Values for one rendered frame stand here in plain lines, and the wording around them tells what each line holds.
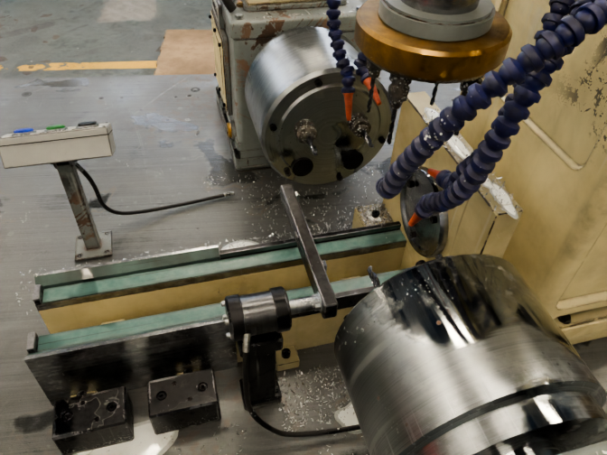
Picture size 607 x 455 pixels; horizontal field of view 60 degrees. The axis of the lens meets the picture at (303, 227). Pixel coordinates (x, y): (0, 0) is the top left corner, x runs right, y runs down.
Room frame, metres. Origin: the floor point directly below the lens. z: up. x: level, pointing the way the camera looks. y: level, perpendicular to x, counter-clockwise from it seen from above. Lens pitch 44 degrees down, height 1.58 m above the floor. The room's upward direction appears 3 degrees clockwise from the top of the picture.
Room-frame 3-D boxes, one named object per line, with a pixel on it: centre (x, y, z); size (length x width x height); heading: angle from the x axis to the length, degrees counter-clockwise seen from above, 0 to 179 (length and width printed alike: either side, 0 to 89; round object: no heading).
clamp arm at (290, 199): (0.54, 0.00, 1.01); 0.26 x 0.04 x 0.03; 17
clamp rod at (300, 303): (0.42, 0.01, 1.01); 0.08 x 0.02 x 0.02; 107
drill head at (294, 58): (0.94, 0.01, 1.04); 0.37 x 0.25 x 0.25; 17
